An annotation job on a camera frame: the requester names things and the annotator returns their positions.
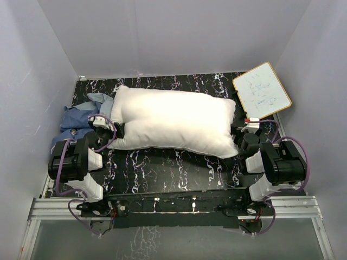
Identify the aluminium frame rail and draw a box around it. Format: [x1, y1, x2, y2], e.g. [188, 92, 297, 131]
[28, 196, 335, 259]

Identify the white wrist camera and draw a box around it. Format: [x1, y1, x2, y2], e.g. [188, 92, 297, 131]
[90, 115, 113, 131]
[241, 117, 260, 133]

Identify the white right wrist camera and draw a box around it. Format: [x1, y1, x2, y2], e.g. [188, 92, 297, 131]
[241, 117, 260, 133]

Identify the white pillow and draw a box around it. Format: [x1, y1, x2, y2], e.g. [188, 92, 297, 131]
[109, 85, 238, 159]

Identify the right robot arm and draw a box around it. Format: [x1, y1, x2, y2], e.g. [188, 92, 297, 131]
[231, 121, 310, 215]

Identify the small whiteboard wooden frame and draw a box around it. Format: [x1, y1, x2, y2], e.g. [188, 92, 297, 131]
[233, 62, 292, 119]

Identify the blue pillowcase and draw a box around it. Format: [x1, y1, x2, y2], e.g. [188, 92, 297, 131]
[50, 93, 114, 153]

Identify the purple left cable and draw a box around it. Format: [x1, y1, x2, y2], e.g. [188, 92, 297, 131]
[55, 113, 114, 238]

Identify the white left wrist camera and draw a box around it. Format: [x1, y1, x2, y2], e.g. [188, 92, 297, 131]
[90, 115, 113, 131]

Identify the purple cable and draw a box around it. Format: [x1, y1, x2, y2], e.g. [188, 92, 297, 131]
[55, 113, 114, 238]
[252, 119, 310, 236]

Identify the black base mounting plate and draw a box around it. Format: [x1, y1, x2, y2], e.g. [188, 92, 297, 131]
[76, 188, 273, 232]

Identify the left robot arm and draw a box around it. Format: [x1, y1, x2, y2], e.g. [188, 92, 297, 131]
[48, 127, 115, 216]

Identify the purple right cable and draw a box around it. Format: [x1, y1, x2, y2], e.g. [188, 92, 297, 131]
[252, 119, 310, 236]

